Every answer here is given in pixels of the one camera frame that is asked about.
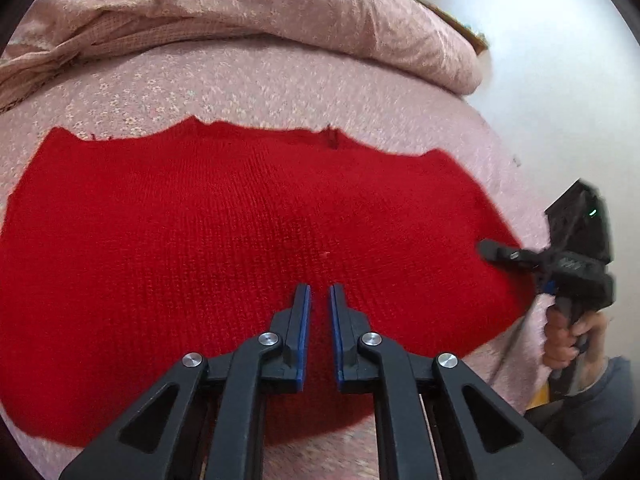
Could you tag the person's dark trousers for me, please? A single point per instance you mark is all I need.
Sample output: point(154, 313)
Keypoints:
point(545, 430)

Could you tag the pink floral duvet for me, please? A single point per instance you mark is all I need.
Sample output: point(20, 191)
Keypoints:
point(250, 10)

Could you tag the person's right hand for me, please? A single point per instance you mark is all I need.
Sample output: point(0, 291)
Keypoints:
point(560, 342)

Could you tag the red knitted sweater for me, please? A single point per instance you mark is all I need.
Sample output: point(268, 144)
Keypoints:
point(200, 260)

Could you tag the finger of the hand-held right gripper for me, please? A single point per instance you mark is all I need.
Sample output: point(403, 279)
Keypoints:
point(505, 254)

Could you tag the person's right forearm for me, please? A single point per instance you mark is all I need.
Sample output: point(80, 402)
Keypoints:
point(605, 410)

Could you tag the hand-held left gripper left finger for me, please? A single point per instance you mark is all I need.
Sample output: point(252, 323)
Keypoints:
point(302, 320)

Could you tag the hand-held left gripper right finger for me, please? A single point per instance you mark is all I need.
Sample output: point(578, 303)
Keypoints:
point(336, 330)

